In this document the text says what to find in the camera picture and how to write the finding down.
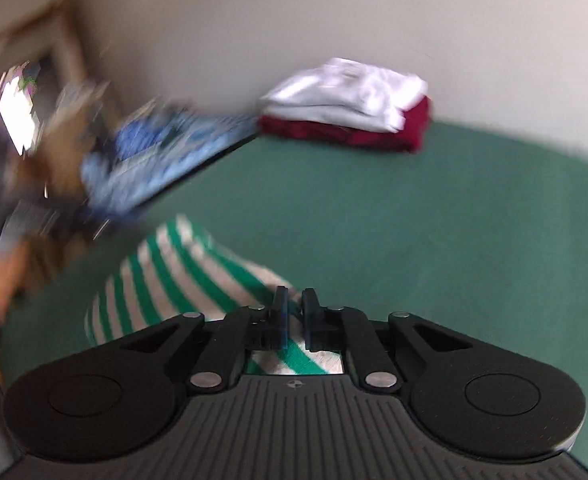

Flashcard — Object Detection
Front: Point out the dark red folded sweater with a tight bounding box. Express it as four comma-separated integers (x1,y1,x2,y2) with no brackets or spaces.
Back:
258,95,432,155

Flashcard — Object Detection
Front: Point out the blue patterned towel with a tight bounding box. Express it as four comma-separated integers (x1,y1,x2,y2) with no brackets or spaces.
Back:
81,110,259,217

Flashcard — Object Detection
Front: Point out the white folded towel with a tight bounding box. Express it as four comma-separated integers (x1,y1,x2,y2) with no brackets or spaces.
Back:
259,100,405,134

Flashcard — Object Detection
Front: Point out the green table cloth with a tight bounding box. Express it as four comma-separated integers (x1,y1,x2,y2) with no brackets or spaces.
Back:
0,120,588,480

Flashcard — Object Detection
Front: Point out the wooden furniture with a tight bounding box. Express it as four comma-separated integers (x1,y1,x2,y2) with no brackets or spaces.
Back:
0,5,124,161

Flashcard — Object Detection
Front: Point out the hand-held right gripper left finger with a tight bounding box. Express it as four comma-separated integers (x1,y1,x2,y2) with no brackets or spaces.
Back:
121,286,289,393

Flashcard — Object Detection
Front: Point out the white folded shirt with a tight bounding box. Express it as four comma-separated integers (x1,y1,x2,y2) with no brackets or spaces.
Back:
261,57,429,116

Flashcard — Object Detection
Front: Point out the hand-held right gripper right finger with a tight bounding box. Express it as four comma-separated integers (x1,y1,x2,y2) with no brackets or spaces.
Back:
303,288,472,393

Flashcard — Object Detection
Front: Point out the green white striped shirt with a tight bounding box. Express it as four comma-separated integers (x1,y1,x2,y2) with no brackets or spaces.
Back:
84,214,347,376

